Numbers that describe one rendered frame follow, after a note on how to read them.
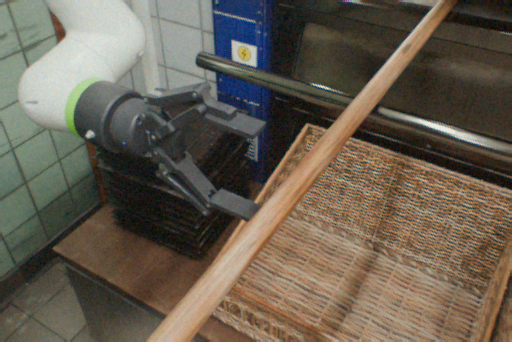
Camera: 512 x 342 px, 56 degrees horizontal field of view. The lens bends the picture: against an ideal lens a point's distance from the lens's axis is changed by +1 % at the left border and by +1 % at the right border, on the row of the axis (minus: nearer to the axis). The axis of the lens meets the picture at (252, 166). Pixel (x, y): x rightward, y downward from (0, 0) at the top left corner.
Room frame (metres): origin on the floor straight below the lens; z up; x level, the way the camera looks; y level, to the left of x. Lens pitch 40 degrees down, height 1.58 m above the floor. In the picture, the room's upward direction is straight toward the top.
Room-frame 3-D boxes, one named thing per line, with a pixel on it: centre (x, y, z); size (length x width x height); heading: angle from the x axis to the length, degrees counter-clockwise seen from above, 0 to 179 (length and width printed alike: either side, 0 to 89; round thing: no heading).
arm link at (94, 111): (0.58, 0.20, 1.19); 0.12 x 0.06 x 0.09; 148
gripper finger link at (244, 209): (0.47, 0.02, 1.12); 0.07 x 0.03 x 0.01; 58
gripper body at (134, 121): (0.54, 0.13, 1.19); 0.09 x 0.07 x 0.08; 58
